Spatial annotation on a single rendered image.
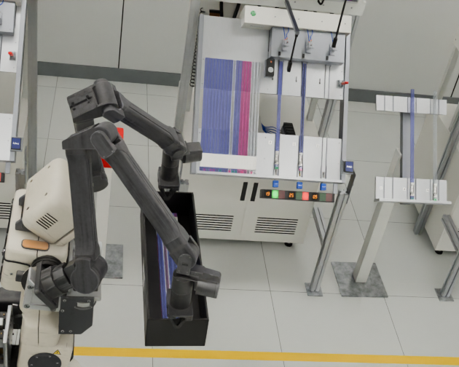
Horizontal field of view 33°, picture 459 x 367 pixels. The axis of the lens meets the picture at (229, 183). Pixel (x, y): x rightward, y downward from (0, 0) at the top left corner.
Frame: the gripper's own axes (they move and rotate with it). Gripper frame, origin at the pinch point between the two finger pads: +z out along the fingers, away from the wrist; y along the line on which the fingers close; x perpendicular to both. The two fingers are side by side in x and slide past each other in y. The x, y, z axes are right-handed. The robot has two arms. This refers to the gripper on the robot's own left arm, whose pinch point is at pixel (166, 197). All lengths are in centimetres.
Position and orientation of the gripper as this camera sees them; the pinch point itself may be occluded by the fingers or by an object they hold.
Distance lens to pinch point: 261.7
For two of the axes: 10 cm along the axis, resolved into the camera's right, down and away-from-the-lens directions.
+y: -1.1, -6.2, 7.8
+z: -1.3, 7.8, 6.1
